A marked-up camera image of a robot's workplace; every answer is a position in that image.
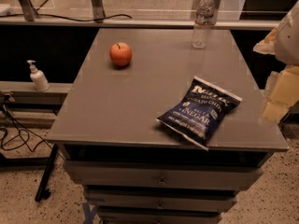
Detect metal frame strut middle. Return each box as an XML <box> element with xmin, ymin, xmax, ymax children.
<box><xmin>91</xmin><ymin>0</ymin><xmax>106</xmax><ymax>23</ymax></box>

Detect metal frame strut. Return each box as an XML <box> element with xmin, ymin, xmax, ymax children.
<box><xmin>91</xmin><ymin>0</ymin><xmax>106</xmax><ymax>23</ymax></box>
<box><xmin>18</xmin><ymin>0</ymin><xmax>36</xmax><ymax>21</ymax></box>

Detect grey drawer cabinet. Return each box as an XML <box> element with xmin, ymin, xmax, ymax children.
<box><xmin>48</xmin><ymin>28</ymin><xmax>288</xmax><ymax>224</ymax></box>

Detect clear plastic water bottle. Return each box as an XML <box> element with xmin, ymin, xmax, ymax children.
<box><xmin>192</xmin><ymin>0</ymin><xmax>215</xmax><ymax>49</ymax></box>

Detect metal frame strut left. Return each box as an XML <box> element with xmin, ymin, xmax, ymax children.
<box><xmin>18</xmin><ymin>0</ymin><xmax>36</xmax><ymax>21</ymax></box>

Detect black floor stand leg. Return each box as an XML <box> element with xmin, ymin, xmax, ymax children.
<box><xmin>35</xmin><ymin>145</ymin><xmax>58</xmax><ymax>203</ymax></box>

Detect white pump soap bottle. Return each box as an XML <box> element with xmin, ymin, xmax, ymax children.
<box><xmin>27</xmin><ymin>60</ymin><xmax>50</xmax><ymax>91</ymax></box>

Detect black cable on ledge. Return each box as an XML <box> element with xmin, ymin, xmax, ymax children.
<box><xmin>0</xmin><ymin>12</ymin><xmax>134</xmax><ymax>22</ymax></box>

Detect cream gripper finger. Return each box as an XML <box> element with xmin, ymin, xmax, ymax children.
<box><xmin>261</xmin><ymin>66</ymin><xmax>299</xmax><ymax>123</ymax></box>

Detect black floor cables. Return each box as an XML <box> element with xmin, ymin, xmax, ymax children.
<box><xmin>0</xmin><ymin>91</ymin><xmax>55</xmax><ymax>152</ymax></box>

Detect red apple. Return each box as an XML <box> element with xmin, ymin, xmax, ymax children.
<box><xmin>109</xmin><ymin>42</ymin><xmax>133</xmax><ymax>67</ymax></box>

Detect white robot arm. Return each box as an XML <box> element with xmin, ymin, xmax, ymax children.
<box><xmin>253</xmin><ymin>1</ymin><xmax>299</xmax><ymax>123</ymax></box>

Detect blue floor tape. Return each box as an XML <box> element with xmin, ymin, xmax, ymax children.
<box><xmin>82</xmin><ymin>203</ymin><xmax>98</xmax><ymax>224</ymax></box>

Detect blue potato chip bag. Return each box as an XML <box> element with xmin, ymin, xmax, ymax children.
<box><xmin>157</xmin><ymin>77</ymin><xmax>242</xmax><ymax>150</ymax></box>

